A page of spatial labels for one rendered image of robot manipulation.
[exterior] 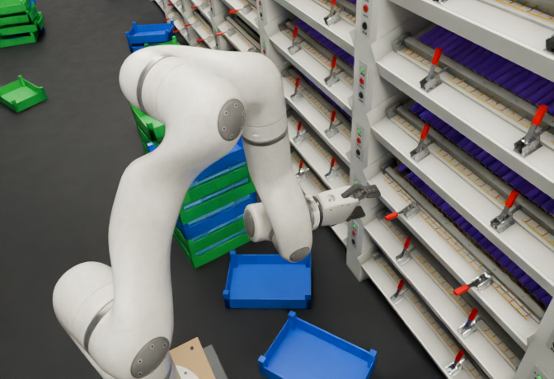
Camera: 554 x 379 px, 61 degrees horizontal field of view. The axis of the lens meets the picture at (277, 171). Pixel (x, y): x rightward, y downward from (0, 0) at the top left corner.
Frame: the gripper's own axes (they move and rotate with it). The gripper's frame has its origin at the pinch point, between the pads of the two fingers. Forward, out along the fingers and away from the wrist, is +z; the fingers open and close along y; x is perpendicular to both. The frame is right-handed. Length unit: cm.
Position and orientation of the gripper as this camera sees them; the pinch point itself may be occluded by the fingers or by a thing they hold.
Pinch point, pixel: (367, 201)
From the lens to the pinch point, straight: 119.0
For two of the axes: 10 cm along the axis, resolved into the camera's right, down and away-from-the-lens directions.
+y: -2.6, 6.1, 7.5
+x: 3.5, 7.8, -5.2
